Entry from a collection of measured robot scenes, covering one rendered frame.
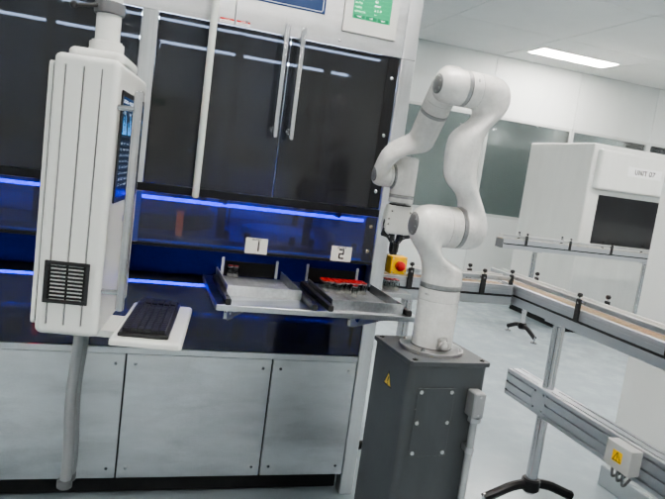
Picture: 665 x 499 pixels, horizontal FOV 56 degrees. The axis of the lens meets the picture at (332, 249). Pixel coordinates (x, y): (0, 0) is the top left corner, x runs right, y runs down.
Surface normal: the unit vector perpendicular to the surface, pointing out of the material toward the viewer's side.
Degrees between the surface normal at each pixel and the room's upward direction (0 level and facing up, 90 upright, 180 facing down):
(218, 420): 90
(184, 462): 90
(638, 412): 90
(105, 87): 90
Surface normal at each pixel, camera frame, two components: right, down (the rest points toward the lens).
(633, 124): 0.29, 0.16
